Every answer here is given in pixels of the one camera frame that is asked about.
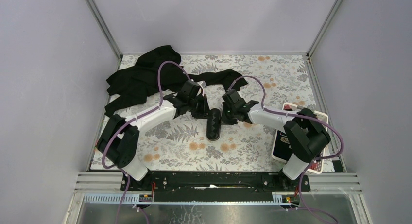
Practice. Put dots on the floral patterned table mat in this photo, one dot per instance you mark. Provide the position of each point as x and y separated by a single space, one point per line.
182 145

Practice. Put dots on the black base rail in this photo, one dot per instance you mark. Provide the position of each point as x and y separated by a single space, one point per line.
213 186

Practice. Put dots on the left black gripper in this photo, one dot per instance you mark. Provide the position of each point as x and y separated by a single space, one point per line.
204 110

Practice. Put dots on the white plastic basket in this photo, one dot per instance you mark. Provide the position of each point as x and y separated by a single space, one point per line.
282 150

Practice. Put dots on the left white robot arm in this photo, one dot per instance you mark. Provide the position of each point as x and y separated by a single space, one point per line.
119 139

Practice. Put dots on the grey slotted cable duct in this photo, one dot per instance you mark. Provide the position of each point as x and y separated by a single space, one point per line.
146 199

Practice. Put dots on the black glasses case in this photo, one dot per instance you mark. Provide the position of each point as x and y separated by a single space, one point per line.
213 128

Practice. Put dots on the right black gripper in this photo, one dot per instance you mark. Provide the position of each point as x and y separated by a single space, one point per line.
224 120

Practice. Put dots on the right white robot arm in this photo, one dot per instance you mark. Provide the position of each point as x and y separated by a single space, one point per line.
285 121

